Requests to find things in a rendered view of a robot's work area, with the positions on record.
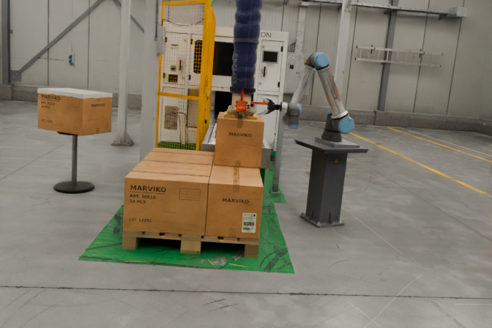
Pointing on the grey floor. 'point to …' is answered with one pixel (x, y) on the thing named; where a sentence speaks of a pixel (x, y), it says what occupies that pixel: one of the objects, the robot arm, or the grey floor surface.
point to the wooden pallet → (189, 241)
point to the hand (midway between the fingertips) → (258, 105)
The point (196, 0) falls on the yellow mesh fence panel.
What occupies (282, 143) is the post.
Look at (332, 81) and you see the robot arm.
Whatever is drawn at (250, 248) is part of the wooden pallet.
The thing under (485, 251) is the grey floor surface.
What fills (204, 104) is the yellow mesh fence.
